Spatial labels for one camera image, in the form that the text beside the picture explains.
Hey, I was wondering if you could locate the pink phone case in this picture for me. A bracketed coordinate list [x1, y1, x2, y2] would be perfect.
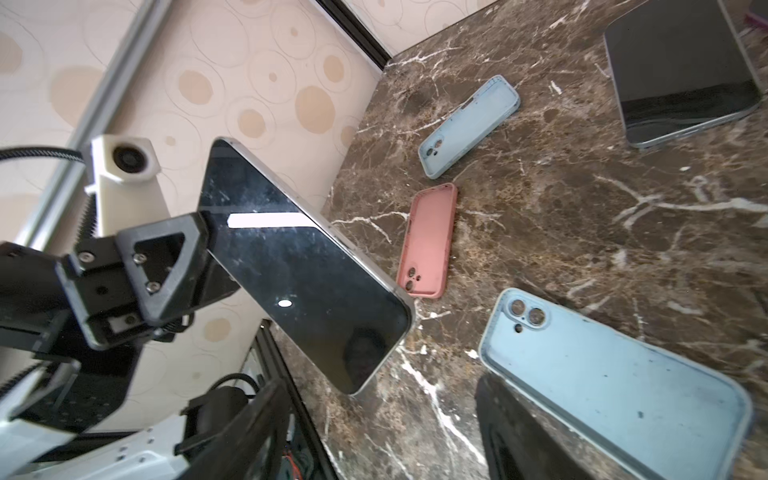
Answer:
[396, 183, 458, 299]

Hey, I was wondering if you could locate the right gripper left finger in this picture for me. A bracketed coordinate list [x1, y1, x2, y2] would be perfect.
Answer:
[174, 379, 291, 480]

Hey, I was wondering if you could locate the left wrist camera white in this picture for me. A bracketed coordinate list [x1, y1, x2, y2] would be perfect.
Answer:
[85, 135, 170, 237]

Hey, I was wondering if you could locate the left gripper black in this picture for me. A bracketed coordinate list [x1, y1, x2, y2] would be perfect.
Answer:
[1, 212, 240, 432]

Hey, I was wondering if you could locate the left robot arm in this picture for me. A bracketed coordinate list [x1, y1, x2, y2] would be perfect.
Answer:
[1, 213, 249, 479]

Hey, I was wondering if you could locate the black phone grey edge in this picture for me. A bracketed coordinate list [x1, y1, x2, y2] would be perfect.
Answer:
[604, 0, 763, 148]

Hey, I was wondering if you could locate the black phone silver edge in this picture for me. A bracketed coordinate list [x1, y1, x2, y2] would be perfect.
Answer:
[198, 138, 415, 395]

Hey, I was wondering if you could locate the light blue case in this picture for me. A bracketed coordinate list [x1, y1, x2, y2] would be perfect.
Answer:
[418, 75, 521, 180]
[478, 288, 753, 479]

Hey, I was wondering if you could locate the left slanted aluminium rail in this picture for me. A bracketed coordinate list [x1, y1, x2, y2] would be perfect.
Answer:
[15, 1, 172, 251]

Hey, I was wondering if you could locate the black phone purple edge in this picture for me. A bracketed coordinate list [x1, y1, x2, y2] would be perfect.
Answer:
[745, 0, 768, 30]

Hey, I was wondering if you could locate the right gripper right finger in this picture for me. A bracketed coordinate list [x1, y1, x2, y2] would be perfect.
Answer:
[475, 373, 591, 479]

